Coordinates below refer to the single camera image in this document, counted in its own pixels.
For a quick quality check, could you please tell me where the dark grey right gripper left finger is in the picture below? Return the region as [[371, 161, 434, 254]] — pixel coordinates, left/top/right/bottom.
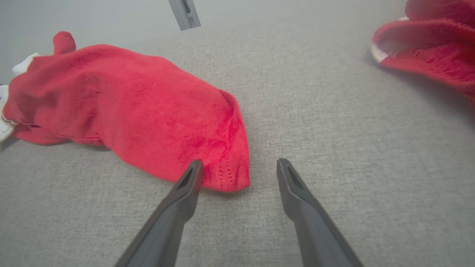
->
[[115, 159, 204, 267]]

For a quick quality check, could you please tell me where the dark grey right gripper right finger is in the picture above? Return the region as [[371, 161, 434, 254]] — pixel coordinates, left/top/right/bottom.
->
[[276, 158, 364, 267]]

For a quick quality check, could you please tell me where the red garment with white trim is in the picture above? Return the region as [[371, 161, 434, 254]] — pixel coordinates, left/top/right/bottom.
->
[[0, 32, 251, 193], [370, 0, 475, 99]]

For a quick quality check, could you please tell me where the grey aluminium rail post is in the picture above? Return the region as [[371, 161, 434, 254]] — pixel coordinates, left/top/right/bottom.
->
[[168, 0, 202, 31]]

